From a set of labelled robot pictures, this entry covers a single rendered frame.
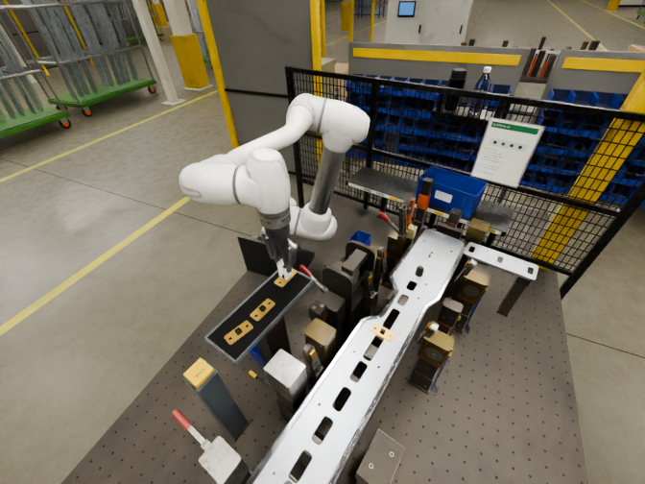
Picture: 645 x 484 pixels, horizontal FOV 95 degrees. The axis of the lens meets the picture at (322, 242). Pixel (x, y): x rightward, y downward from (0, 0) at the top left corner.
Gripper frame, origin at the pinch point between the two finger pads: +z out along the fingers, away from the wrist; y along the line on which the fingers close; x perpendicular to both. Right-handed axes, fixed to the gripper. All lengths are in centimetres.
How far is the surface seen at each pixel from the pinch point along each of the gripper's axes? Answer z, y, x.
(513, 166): -1, 53, 111
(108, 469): 54, -29, -72
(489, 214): 21, 52, 99
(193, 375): 7.8, -1.6, -39.1
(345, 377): 23.7, 30.4, -11.1
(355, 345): 23.7, 27.9, 0.7
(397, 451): 21, 52, -21
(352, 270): 4.9, 17.6, 15.7
